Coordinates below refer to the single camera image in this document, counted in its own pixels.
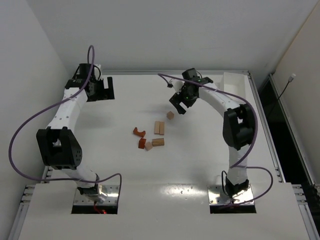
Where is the light wood cube block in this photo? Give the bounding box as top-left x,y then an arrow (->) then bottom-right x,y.
166,111 -> 175,120

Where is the light wood rectangular block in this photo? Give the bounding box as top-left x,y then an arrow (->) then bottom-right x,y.
159,121 -> 165,136

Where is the white perforated box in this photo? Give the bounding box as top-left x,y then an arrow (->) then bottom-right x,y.
219,72 -> 247,99

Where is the light wood cylinder block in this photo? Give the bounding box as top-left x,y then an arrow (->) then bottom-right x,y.
151,138 -> 165,147

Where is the small light wood cube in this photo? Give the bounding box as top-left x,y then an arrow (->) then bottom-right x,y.
144,141 -> 153,151

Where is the long light wood block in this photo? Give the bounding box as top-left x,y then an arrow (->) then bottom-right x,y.
154,121 -> 160,135

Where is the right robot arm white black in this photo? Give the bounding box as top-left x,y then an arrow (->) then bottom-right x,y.
167,68 -> 257,198

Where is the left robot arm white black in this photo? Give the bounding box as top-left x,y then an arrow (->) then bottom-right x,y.
36,63 -> 115,202

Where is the red arch wood block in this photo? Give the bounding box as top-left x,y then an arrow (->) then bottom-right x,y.
132,127 -> 146,138

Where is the red small wood block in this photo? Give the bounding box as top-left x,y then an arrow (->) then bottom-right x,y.
138,138 -> 147,149

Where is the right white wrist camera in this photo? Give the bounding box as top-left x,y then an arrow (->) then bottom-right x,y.
168,79 -> 184,93

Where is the aluminium table frame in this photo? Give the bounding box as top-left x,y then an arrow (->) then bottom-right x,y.
7,70 -> 320,240

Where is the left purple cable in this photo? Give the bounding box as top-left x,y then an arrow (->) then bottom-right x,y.
8,44 -> 123,183

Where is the black wall cable white plug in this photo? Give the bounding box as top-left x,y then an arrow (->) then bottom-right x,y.
265,73 -> 296,118

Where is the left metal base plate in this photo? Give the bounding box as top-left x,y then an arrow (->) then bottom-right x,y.
73,184 -> 120,207

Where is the metal base plate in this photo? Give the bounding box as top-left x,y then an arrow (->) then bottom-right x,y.
73,184 -> 120,207
207,184 -> 255,207

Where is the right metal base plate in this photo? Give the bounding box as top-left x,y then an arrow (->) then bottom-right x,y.
207,184 -> 255,207

